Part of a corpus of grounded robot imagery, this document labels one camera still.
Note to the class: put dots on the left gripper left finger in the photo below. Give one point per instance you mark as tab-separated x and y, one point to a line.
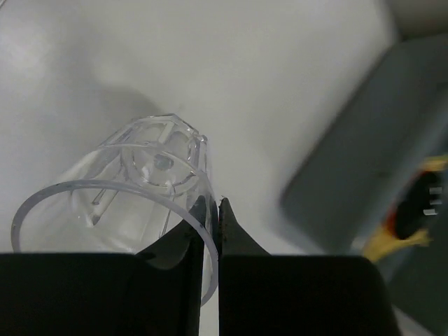
155	292

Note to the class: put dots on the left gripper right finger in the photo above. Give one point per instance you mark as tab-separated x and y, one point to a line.
263	294

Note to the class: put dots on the woven bamboo mat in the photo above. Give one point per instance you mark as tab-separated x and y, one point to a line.
382	243

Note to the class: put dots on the black plate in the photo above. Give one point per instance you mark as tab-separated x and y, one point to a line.
434	201

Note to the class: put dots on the orange plate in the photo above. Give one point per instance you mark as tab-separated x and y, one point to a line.
393	213

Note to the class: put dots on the grey plastic bin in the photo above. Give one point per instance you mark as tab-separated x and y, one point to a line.
340	195

